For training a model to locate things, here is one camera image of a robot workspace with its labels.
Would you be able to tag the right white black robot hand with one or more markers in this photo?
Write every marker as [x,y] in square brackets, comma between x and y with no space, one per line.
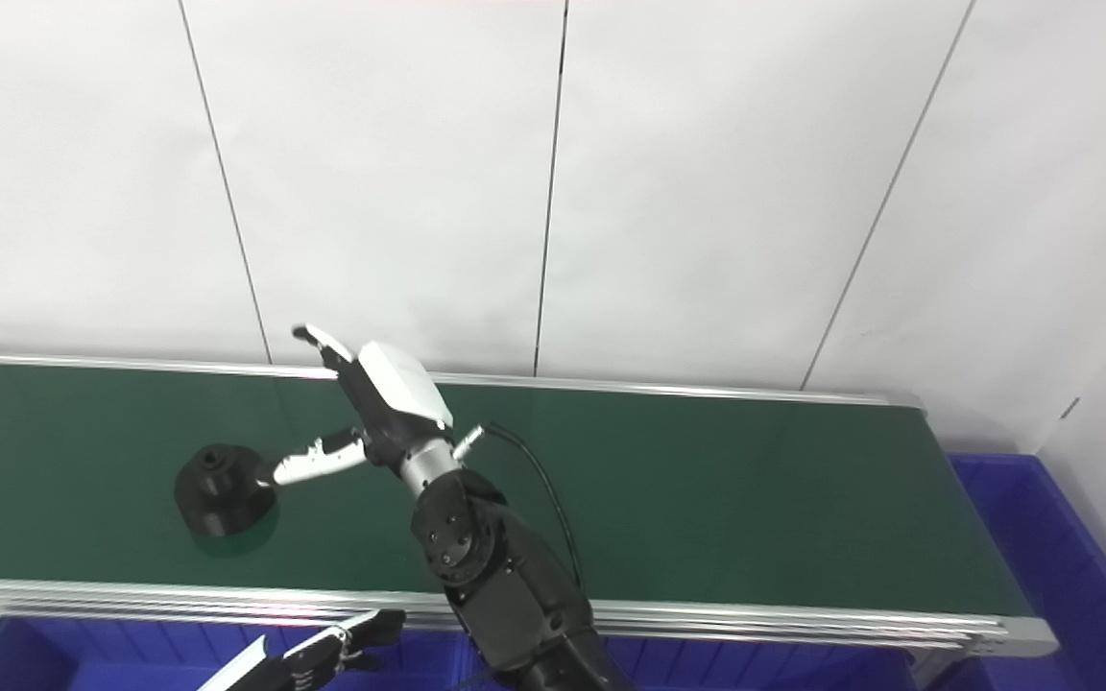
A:
[399,393]

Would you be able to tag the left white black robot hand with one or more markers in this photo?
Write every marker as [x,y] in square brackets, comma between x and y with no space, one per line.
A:
[323,662]

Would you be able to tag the black round plastic part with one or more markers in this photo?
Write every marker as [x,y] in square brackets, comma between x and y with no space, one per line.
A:
[222,494]

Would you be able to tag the blue plastic bin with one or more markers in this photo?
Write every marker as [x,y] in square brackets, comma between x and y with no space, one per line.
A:
[755,672]
[131,657]
[1081,576]

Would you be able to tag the aluminium conveyor leg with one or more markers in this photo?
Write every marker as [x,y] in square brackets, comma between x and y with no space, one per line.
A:
[932,672]

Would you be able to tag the green conveyor belt aluminium frame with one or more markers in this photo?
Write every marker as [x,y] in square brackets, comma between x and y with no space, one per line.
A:
[755,499]

